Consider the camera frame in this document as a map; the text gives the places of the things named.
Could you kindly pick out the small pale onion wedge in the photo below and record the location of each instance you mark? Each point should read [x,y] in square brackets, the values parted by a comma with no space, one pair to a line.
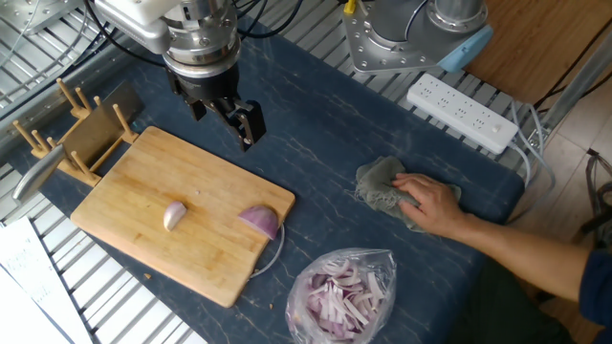
[173,216]

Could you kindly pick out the large red onion chunk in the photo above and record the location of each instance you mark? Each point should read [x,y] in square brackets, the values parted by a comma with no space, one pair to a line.
[260,221]

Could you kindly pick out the bamboo wooden desk top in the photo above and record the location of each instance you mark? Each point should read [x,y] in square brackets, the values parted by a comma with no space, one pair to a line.
[535,48]

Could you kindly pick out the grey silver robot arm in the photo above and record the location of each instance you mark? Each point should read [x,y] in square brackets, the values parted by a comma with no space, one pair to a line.
[466,50]

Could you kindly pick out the grey green rag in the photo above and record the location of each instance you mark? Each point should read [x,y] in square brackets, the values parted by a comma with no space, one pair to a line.
[378,184]

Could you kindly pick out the plain white paper sheet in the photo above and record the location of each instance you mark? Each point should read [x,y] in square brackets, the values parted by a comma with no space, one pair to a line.
[19,320]

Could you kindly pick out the wooden cutting board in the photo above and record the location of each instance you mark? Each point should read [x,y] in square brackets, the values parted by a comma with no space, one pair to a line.
[143,181]

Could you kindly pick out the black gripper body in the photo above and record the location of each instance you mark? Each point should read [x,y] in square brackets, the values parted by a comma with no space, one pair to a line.
[210,88]

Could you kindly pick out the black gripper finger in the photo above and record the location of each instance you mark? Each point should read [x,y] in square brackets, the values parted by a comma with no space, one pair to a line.
[197,110]
[248,124]

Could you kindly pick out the yellow plastic clip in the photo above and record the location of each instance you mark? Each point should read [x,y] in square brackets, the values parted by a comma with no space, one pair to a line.
[350,6]

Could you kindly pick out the dark green trousers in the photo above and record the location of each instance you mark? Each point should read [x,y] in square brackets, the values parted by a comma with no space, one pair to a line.
[502,310]

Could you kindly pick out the aluminium frame post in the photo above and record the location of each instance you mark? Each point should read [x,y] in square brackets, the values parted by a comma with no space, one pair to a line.
[578,83]

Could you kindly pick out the person right forearm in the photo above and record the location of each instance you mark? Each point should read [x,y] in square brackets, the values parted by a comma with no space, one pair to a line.
[526,258]

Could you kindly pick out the wooden peg rack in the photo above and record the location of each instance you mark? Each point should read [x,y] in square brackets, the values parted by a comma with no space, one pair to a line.
[92,179]

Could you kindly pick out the person right hand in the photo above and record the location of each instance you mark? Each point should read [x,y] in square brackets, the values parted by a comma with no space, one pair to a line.
[435,210]

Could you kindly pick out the dark blue marbled mat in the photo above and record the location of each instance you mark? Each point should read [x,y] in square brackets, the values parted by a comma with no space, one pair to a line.
[325,143]

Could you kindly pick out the plastic bag of sliced onion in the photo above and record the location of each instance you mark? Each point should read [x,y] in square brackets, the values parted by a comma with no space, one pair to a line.
[342,296]

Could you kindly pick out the perforated metal plate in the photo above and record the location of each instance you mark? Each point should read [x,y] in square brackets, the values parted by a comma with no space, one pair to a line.
[33,14]

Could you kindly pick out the white printed paper sheet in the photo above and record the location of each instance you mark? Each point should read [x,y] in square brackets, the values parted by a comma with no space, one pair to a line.
[33,267]

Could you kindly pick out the white power strip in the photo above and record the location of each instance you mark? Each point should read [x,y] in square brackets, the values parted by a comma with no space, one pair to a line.
[459,112]

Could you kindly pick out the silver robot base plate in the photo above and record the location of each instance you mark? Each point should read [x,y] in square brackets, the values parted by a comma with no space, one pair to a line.
[363,48]

